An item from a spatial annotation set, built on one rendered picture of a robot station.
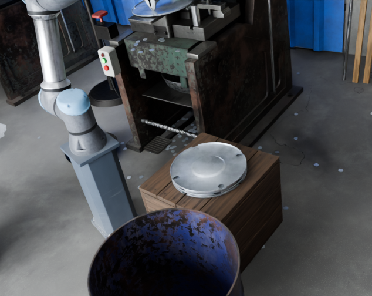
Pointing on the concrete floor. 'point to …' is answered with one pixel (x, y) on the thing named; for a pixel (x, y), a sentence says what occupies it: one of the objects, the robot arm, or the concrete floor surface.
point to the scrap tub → (168, 257)
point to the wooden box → (229, 198)
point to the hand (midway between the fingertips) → (151, 7)
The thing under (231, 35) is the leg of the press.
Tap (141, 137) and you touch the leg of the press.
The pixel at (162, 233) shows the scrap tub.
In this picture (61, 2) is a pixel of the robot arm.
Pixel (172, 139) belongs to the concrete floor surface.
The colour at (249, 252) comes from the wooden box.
